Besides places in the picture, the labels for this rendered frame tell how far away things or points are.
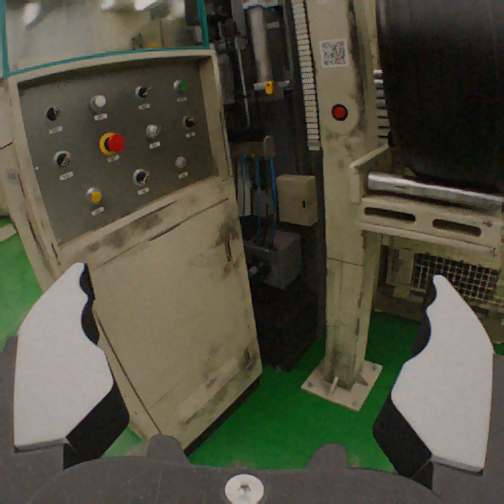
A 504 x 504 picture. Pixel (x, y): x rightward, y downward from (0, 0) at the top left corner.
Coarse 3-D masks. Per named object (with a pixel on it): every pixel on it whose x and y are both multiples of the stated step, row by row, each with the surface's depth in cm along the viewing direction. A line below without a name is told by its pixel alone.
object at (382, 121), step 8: (376, 72) 98; (376, 80) 99; (376, 88) 112; (376, 96) 103; (376, 104) 104; (384, 104) 102; (376, 112) 106; (384, 112) 104; (384, 120) 105; (384, 128) 108; (384, 136) 120
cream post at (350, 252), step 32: (352, 0) 60; (320, 32) 68; (352, 32) 63; (320, 64) 73; (352, 64) 68; (320, 96) 77; (352, 96) 72; (320, 128) 82; (352, 128) 76; (352, 160) 80; (352, 224) 89; (352, 256) 93; (352, 288) 98; (352, 320) 104; (352, 352) 110; (352, 384) 119
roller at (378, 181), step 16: (368, 176) 73; (384, 176) 70; (400, 176) 68; (400, 192) 69; (416, 192) 66; (432, 192) 63; (448, 192) 61; (464, 192) 58; (480, 192) 56; (496, 192) 54; (496, 208) 55
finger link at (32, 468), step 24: (0, 360) 6; (0, 384) 6; (0, 408) 5; (0, 432) 4; (0, 456) 4; (24, 456) 4; (48, 456) 4; (72, 456) 5; (0, 480) 3; (24, 480) 4
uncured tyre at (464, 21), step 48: (384, 0) 42; (432, 0) 36; (480, 0) 30; (384, 48) 46; (432, 48) 39; (480, 48) 34; (384, 96) 53; (432, 96) 44; (480, 96) 38; (432, 144) 52; (480, 144) 45
